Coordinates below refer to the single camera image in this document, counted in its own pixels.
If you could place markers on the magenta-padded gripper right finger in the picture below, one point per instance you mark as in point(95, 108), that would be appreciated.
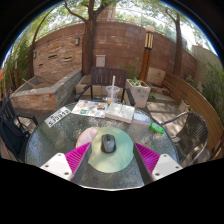
point(165, 166)

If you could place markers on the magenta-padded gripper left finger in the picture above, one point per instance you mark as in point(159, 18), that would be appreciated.
point(56, 165)

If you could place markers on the grey and black computer mouse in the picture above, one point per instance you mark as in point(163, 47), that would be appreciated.
point(108, 144)

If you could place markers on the round green mouse pad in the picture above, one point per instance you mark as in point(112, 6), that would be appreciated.
point(111, 161)

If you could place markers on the small green box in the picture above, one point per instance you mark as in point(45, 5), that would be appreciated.
point(156, 128)

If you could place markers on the dark wicker metal chair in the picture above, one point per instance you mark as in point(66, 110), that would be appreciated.
point(193, 133)

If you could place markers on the white number plate sign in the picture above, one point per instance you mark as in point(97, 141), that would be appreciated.
point(57, 116)

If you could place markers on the thin blue and white booklet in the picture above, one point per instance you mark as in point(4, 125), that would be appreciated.
point(142, 118)

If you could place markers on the black folding chair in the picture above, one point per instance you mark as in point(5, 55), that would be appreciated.
point(11, 133)

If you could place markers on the colourful open magazine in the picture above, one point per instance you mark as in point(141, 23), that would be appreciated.
point(89, 108)

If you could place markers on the raised stone garden bed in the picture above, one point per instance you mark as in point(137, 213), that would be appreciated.
point(36, 98)

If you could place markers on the thick open white book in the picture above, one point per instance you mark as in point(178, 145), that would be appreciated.
point(120, 112)

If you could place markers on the curved wooden bench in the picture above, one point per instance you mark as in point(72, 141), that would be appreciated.
point(186, 93)

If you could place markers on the concrete planter with plant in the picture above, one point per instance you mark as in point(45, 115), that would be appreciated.
point(139, 94)

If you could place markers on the clear plastic cup with straw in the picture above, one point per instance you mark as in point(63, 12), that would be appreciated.
point(112, 95)

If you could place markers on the tan stone block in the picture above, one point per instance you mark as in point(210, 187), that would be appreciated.
point(156, 76)

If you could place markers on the dark wooden slatted chair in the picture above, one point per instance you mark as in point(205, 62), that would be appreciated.
point(100, 76)

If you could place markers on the thin leaning tree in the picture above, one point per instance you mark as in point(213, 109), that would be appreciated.
point(31, 50)

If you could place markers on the slim straight tree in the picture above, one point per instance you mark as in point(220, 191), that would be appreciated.
point(178, 46)

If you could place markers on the forked brown tree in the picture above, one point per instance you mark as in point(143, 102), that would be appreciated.
point(87, 43)

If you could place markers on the wooden garden lamp post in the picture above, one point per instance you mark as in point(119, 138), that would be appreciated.
point(146, 56)

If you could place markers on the small wall lamp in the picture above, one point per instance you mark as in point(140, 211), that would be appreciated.
point(34, 55)

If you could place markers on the grey wall utility box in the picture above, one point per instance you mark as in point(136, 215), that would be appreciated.
point(100, 60)

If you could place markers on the large wall lamp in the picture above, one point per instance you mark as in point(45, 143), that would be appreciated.
point(77, 41)

